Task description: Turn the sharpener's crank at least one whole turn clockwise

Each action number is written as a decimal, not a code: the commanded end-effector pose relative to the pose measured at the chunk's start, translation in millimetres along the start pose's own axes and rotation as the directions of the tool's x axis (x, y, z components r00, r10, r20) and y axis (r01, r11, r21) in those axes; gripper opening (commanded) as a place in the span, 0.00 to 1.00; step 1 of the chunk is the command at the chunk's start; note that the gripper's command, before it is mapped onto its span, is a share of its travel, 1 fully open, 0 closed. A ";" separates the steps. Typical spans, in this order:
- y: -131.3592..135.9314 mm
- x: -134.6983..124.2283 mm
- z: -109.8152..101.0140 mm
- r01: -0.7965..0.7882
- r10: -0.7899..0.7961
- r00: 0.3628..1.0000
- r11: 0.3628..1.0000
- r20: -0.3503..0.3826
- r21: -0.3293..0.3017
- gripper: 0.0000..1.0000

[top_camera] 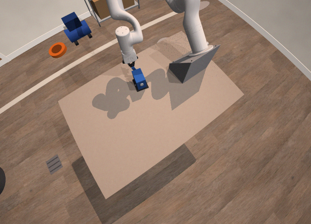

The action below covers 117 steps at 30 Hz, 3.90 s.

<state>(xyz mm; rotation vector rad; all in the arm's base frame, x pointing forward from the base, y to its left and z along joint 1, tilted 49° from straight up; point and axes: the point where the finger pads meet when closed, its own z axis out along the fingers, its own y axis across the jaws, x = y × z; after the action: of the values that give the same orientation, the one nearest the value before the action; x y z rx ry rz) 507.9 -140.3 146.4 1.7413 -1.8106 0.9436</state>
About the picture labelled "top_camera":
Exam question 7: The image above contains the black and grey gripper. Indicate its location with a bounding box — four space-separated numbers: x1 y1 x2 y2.
121 50 138 67

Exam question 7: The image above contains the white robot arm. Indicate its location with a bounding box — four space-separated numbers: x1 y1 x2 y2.
106 0 213 57

